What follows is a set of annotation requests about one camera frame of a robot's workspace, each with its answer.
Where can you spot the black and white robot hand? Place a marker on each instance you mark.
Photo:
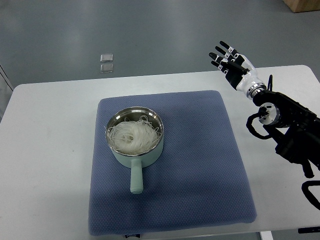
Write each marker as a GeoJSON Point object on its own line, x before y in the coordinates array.
{"type": "Point", "coordinates": [238, 70]}

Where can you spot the white vermicelli nest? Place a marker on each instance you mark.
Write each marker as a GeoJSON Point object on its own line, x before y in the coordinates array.
{"type": "Point", "coordinates": [132, 137]}

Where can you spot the mint green steel pot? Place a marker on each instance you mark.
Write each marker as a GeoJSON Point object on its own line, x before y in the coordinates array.
{"type": "Point", "coordinates": [136, 163]}

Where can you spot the wooden box corner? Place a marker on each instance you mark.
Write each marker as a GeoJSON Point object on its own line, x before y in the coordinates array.
{"type": "Point", "coordinates": [301, 6]}

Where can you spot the blue quilted mat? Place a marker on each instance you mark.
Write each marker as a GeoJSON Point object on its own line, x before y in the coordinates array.
{"type": "Point", "coordinates": [198, 181]}

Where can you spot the upper metal floor plate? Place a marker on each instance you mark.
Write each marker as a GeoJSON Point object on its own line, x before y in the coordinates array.
{"type": "Point", "coordinates": [106, 57]}

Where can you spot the black table control panel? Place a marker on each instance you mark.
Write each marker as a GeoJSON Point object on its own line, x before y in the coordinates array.
{"type": "Point", "coordinates": [308, 230]}

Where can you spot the person in white clothing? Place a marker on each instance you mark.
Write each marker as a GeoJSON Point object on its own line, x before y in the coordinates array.
{"type": "Point", "coordinates": [6, 90]}

